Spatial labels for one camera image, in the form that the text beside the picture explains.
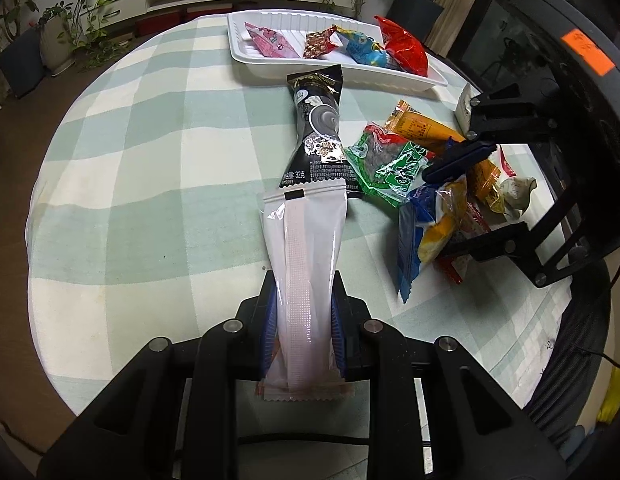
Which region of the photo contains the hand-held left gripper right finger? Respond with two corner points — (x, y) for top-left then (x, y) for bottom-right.
(330, 270), (571, 480)

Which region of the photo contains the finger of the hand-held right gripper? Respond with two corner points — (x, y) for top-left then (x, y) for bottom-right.
(439, 220), (607, 289)
(421, 82), (561, 183)

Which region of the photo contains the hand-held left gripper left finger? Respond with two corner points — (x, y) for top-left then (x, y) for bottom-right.
(37, 272), (281, 480)

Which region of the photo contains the gold snack packet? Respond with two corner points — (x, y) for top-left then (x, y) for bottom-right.
(465, 157), (508, 221)

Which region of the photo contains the small red and white packet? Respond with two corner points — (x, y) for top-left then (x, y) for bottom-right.
(437, 255), (471, 286)

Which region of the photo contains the orange snack packet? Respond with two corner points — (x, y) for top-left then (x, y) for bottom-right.
(385, 100), (466, 153)

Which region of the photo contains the long white snack packet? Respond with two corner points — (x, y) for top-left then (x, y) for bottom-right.
(255, 182), (355, 403)

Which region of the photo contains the green seaweed snack packet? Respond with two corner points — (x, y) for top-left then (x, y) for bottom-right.
(344, 122), (435, 208)

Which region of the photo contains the blue and yellow snack packet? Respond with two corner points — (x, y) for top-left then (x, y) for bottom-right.
(397, 179), (491, 306)

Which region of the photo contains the blue panda snack packet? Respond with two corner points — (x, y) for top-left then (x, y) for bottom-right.
(335, 25), (403, 71)

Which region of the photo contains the long black snack packet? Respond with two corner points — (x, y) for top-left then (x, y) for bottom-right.
(280, 66), (363, 201)

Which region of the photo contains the brown patterned snack packet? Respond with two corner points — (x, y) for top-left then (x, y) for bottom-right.
(303, 26), (343, 59)

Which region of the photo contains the white plastic tray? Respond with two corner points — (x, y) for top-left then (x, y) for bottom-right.
(227, 9), (449, 93)

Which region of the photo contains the pink snack packet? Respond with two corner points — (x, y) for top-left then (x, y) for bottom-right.
(244, 22), (301, 59)

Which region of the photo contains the glass balcony door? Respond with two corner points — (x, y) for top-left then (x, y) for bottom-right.
(450, 0), (566, 111)

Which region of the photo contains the beige curtain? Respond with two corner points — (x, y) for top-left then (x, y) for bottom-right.
(425, 0), (503, 56)

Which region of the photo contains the big-leaf plant in dark pot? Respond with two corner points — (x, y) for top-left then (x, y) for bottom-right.
(387, 0), (458, 43)

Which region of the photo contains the yellow object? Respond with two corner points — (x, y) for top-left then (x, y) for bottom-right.
(597, 365), (620, 423)

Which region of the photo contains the green checked tablecloth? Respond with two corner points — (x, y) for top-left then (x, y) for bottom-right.
(27, 10), (581, 416)

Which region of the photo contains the small plant in round white pot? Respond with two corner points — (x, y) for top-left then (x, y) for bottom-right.
(37, 2), (75, 73)

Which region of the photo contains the tall plant in dark pot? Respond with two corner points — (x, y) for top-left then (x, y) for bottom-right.
(0, 0), (45, 100)

